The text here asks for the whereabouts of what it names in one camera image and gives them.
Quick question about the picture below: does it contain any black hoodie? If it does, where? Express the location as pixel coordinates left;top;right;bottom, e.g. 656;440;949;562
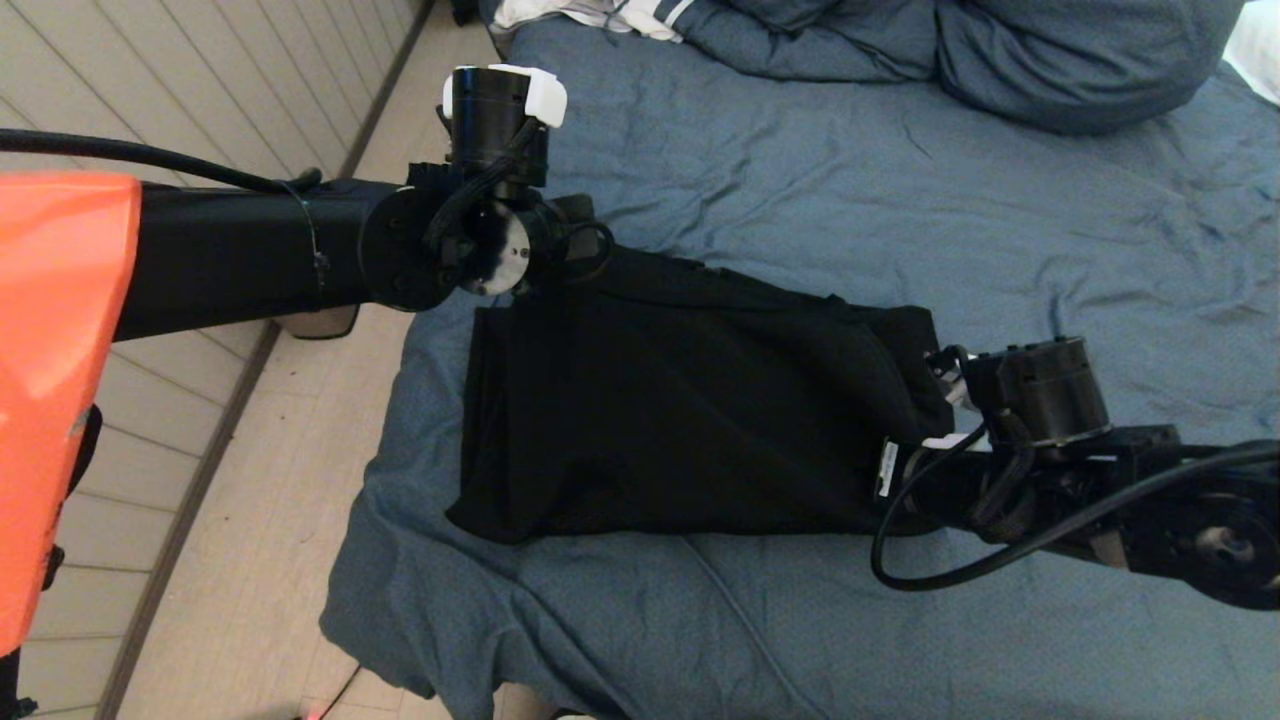
447;245;957;547

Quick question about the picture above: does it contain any white striped garment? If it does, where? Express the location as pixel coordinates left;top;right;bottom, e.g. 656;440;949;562
490;0;701;47

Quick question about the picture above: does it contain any brown trash bin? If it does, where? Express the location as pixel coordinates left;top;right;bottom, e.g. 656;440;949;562
275;304;361;342

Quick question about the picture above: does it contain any blue bed cover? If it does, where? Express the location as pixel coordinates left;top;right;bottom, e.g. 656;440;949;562
320;20;1280;720

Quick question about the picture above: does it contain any bunched blue duvet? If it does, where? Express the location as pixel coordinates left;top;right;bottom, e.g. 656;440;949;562
675;0;1246;138

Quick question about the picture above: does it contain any white pillow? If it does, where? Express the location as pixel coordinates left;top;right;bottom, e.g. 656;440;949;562
1222;0;1280;109

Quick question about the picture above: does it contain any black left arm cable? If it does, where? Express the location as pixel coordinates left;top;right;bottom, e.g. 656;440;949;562
0;129;331;291

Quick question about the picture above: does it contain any floor cable with red light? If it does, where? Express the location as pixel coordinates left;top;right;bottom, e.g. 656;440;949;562
300;668;359;720

